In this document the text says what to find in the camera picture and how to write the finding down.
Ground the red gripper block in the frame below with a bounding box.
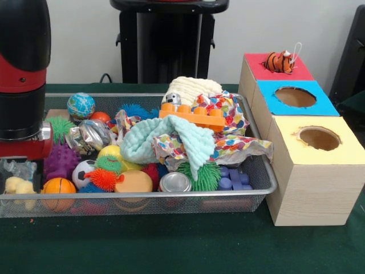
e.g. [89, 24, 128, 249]
[0, 138, 54, 192]

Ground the yellow duck toy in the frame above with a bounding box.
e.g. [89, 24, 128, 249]
[4, 176, 38, 211]

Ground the cream waffle cloth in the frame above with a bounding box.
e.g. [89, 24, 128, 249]
[161, 76, 224, 106]

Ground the colourful dotted cloth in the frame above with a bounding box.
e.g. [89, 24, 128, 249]
[109, 90, 274, 172]

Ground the orange striped tiger toy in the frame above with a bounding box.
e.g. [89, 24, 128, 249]
[262, 42, 302, 74]

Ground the metal mesh bin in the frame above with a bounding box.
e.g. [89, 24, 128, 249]
[0, 92, 278, 219]

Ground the wooden box with three holes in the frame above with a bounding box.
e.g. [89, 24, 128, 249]
[238, 52, 365, 227]

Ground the orange mini basketball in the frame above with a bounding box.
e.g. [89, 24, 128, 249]
[40, 177, 77, 212]

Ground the purple spiky ball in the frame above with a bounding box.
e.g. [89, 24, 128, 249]
[43, 142, 82, 180]

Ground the small soccer ball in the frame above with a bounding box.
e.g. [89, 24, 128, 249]
[71, 159, 96, 189]

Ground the blue globe ball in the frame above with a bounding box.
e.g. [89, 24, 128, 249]
[67, 92, 96, 120]

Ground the silver can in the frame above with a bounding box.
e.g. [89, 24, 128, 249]
[158, 171, 193, 192]

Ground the dark green table cloth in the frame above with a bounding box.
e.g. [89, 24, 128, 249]
[338, 91, 365, 120]
[0, 82, 365, 274]

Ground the orange building block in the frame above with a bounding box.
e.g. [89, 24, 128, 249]
[159, 102, 226, 132]

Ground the black upright panel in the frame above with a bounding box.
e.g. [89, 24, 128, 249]
[329, 4, 365, 100]

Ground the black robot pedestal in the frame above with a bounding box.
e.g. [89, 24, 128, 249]
[109, 0, 230, 84]

